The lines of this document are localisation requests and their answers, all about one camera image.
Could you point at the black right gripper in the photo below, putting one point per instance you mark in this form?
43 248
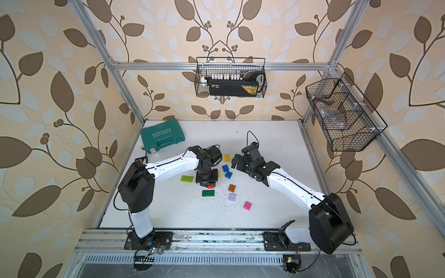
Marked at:
235 160

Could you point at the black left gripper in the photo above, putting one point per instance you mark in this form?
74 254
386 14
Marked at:
203 182

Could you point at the dark green long lego brick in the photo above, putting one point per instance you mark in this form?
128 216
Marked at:
208 193

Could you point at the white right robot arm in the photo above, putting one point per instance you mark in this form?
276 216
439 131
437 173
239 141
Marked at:
329 225

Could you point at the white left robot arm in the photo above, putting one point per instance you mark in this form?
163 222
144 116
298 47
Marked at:
137 188

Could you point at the lime green long lego brick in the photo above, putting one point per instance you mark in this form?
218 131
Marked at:
187 179

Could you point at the orange lego brick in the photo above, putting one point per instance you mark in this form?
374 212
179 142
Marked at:
232 188

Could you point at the lilac lego brick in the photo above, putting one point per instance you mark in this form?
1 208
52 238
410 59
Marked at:
232 197

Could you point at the pink lego brick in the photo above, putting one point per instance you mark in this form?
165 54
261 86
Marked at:
247 206

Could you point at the green plastic tool case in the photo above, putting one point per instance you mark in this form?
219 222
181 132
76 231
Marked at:
163 135

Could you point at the black battery charger in basket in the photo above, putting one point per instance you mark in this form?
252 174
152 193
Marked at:
242 84

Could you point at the plastic bag in basket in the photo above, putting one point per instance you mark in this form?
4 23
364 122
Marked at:
329 115

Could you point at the black wire basket back wall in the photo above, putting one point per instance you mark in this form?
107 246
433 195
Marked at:
211 64

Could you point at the black wire basket wall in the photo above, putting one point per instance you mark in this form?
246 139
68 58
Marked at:
211 64
363 122

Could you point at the black wire basket right wall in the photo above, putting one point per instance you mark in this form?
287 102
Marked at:
363 122

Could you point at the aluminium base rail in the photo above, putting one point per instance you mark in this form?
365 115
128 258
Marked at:
191 247

